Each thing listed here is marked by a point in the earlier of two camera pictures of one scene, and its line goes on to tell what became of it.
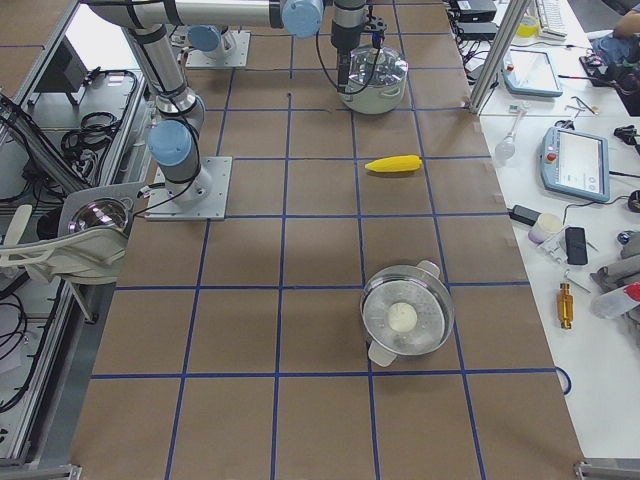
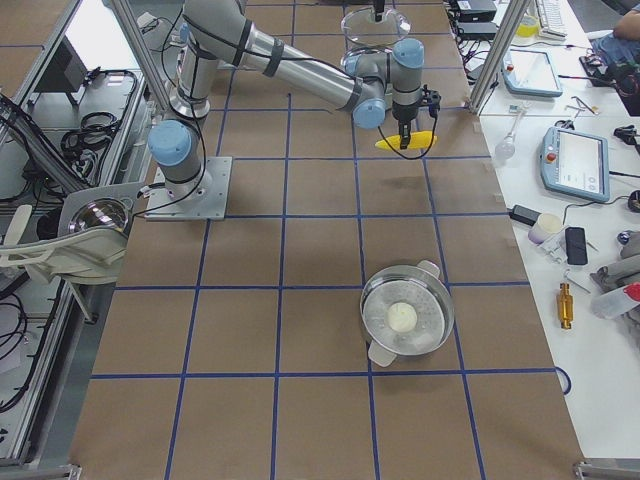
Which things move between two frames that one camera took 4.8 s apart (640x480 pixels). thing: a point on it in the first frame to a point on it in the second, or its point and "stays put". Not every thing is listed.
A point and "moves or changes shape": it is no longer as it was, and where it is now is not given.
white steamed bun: x=402 y=317 stays put
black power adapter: x=523 y=214 stays put
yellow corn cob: x=397 y=163 to x=416 y=140
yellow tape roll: x=528 y=27 stays put
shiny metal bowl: x=99 y=212 stays put
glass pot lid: x=376 y=67 moves or changes shape
